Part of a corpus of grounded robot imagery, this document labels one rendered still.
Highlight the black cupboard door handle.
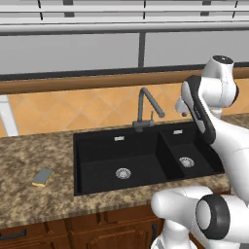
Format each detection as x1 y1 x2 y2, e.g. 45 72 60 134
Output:
151 223 159 245

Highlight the grey and yellow sponge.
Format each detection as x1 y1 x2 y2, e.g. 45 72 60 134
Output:
31 167 55 189

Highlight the brown wooden window sill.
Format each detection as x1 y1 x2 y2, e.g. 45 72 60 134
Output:
0 66 249 95

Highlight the black double sink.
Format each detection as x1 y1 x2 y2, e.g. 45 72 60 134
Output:
73 121 227 196

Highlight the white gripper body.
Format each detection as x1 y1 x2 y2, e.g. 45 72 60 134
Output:
174 96 191 115

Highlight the black drawer handle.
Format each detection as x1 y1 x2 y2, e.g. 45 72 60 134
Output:
0 228 28 242

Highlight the brown wooden drawer front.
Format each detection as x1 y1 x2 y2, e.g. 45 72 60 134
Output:
0 219 70 249

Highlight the brown wooden cupboard door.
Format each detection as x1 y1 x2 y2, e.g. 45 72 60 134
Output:
68 207 164 249

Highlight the grey window with frame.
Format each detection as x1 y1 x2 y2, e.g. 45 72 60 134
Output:
0 0 249 82

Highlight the grey tap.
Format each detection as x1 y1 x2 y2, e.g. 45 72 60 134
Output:
131 87 166 133

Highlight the round steel sink drain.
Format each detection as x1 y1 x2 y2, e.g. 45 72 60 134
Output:
115 166 132 181
178 156 196 169

